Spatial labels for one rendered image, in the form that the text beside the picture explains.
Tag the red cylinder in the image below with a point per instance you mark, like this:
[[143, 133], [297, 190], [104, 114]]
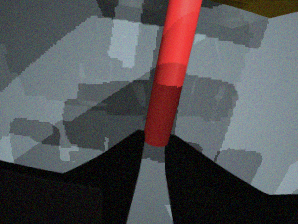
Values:
[[180, 23]]

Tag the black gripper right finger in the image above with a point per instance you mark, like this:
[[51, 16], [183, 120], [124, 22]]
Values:
[[202, 192]]

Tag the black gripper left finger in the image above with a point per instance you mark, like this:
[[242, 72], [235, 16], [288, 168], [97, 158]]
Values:
[[97, 192]]

